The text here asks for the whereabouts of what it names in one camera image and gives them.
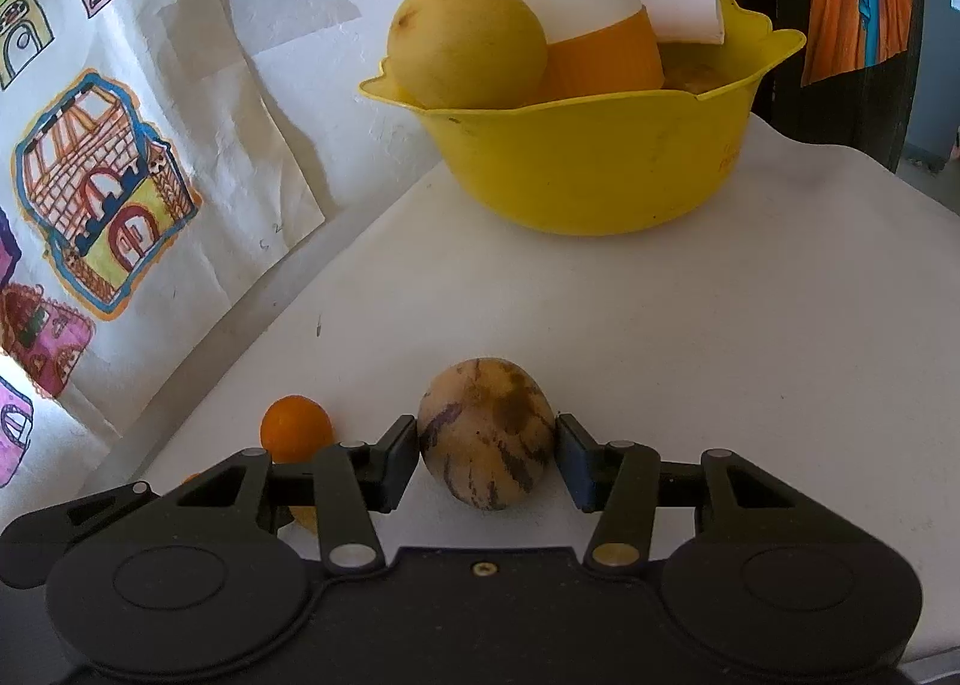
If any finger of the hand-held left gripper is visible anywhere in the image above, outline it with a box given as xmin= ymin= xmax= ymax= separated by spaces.
xmin=0 ymin=481 xmax=162 ymax=590

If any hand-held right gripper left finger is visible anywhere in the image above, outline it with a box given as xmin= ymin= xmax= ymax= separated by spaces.
xmin=157 ymin=415 xmax=418 ymax=573

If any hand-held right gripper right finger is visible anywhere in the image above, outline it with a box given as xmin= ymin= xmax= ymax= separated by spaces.
xmin=556 ymin=413 xmax=807 ymax=573

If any striped pepino melon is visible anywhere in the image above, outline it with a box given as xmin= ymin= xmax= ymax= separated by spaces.
xmin=417 ymin=357 xmax=557 ymax=508

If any orange tangerine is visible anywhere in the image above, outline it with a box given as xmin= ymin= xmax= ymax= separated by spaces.
xmin=260 ymin=394 xmax=335 ymax=465

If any yellow plastic bowl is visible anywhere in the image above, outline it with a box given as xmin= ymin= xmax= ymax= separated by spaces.
xmin=358 ymin=0 xmax=807 ymax=236

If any house drawings paper sheet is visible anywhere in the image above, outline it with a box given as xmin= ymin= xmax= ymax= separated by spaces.
xmin=0 ymin=0 xmax=327 ymax=528

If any yellow round fruit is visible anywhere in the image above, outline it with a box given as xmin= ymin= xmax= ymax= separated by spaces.
xmin=387 ymin=0 xmax=550 ymax=110

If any dark door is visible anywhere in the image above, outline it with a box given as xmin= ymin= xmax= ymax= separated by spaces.
xmin=739 ymin=0 xmax=927 ymax=172

